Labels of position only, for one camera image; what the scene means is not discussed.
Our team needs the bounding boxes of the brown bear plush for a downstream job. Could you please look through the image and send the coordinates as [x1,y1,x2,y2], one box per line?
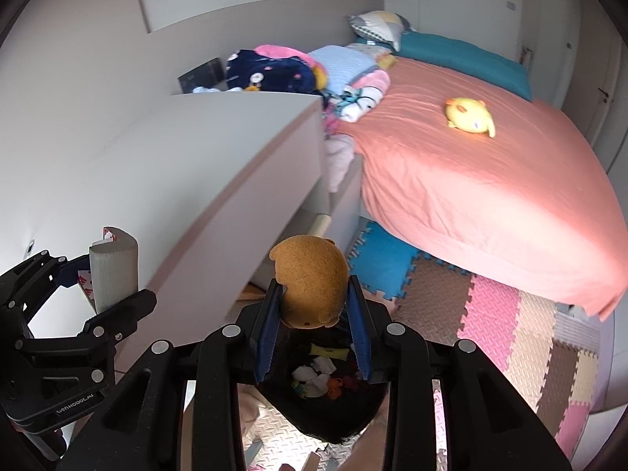
[269,235,349,330]

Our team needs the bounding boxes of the black trash bag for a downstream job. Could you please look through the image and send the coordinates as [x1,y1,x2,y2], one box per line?
[257,320,387,444]

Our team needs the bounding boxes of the colourful foam floor mat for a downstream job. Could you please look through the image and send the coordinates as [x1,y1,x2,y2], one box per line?
[345,220,602,460]

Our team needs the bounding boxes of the bed with pink sheet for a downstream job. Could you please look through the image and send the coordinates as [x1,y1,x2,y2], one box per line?
[338,58,627,318]

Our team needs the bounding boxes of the pink white clothes pile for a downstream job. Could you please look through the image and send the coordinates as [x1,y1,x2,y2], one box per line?
[323,69,391,124]

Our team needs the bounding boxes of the yellow duck plush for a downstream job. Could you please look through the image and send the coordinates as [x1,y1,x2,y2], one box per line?
[444,98,496,138]

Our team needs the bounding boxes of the navy patterned blanket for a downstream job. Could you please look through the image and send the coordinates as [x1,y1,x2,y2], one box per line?
[225,50,318,94]

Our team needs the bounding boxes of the light blue folded blanket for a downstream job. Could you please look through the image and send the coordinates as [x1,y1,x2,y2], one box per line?
[309,45,379,95]

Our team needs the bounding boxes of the teal bolster pillow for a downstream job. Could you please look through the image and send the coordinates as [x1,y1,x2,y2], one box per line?
[356,31,533,102]

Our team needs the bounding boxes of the checkered pillow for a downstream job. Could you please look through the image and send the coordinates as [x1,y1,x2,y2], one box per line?
[347,11,414,52]

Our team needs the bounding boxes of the white wardrobe door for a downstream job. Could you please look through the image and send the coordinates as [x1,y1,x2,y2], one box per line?
[520,0,582,71]

